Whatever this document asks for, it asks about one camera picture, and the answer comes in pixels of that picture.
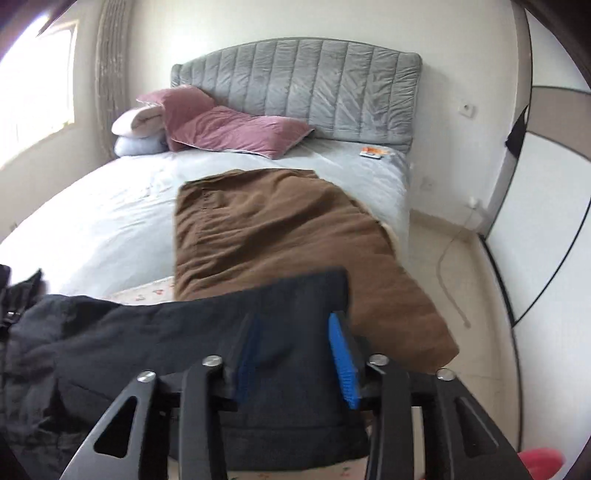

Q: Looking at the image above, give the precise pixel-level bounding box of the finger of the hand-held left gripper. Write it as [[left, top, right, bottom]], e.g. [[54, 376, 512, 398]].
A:
[[0, 264, 44, 340]]

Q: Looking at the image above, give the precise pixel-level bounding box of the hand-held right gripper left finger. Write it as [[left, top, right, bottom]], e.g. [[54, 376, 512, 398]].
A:
[[59, 314, 262, 480]]

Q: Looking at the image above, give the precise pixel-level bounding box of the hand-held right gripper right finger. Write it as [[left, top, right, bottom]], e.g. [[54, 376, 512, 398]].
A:
[[328, 312, 536, 480]]

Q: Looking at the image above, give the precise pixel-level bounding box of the dark navy garment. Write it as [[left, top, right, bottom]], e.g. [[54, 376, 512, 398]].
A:
[[0, 268, 370, 480]]

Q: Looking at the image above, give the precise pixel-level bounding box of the bed with grey sheet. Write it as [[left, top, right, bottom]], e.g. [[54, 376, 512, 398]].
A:
[[0, 137, 411, 315]]

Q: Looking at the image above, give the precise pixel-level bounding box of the brown folded garment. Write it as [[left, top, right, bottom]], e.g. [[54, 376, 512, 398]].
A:
[[173, 168, 460, 374]]

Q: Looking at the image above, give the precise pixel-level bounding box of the light blue pillow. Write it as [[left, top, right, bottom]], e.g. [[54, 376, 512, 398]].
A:
[[114, 136, 169, 158]]

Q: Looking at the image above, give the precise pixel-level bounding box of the white folded duvet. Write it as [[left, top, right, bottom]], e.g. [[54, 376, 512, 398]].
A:
[[112, 104, 166, 138]]

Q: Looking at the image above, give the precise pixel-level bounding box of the window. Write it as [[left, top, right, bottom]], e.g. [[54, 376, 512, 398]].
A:
[[0, 21, 77, 169]]

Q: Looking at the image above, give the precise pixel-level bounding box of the pink slipper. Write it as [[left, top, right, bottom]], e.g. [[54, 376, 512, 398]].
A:
[[516, 445, 566, 480]]

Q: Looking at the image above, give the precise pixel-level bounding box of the pink velvet pillow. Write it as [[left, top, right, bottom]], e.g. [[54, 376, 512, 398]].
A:
[[136, 85, 315, 160]]

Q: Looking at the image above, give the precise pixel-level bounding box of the beige patterned curtain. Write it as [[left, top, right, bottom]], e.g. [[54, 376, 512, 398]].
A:
[[93, 0, 127, 162]]

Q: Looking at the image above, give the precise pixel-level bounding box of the white wardrobe with black trim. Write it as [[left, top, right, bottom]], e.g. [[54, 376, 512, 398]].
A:
[[478, 0, 591, 462]]

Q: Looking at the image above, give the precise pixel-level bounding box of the grey padded headboard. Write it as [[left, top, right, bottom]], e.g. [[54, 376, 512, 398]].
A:
[[170, 38, 423, 154]]

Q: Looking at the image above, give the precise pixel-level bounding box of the black hanging item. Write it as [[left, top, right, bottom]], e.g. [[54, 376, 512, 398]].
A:
[[505, 106, 530, 160]]

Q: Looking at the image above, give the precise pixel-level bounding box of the white charger with cable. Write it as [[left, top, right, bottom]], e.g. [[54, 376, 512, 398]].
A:
[[436, 198, 482, 329]]

